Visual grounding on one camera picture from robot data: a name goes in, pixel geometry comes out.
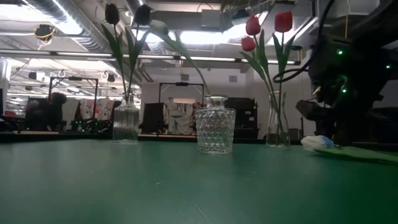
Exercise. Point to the green table mat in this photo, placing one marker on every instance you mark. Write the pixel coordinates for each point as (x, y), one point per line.
(199, 193)

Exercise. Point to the white patterned cloth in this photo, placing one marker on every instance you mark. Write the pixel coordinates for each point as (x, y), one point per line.
(96, 109)
(178, 119)

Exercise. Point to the long ceiling light bar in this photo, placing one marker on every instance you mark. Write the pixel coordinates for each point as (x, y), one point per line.
(217, 58)

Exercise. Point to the red artificial tulip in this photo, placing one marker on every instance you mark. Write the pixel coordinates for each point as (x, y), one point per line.
(248, 43)
(283, 21)
(253, 25)

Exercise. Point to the smooth slim glass vase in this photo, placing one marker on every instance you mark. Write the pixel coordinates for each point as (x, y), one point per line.
(277, 137)

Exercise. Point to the white artificial tulip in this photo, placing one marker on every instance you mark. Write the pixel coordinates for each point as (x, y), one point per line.
(317, 142)
(159, 27)

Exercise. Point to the diamond-cut glass vase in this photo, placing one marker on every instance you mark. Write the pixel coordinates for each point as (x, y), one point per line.
(215, 130)

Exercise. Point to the ribbed glass vase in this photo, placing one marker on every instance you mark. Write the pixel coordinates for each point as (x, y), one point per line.
(125, 124)

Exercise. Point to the black cabinet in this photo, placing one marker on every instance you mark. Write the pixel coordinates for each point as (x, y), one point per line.
(245, 118)

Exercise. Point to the black artificial tulip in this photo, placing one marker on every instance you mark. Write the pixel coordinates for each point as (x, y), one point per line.
(112, 14)
(142, 14)

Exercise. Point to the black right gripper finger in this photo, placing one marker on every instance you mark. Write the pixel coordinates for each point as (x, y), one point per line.
(348, 135)
(328, 130)

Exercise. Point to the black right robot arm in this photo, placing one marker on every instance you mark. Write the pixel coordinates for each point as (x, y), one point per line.
(357, 68)

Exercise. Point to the black rig frame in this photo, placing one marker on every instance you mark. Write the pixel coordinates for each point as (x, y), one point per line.
(182, 83)

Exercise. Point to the grey ceiling air unit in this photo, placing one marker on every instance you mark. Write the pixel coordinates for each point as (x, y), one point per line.
(211, 18)

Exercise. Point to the person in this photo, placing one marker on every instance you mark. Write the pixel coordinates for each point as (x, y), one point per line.
(57, 102)

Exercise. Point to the black office chair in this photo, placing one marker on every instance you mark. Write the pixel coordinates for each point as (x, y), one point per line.
(153, 118)

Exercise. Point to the black ceiling dome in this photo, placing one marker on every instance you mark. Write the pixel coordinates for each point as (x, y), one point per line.
(43, 32)

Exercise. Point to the silver ceiling duct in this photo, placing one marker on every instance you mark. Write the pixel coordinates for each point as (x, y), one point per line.
(133, 4)

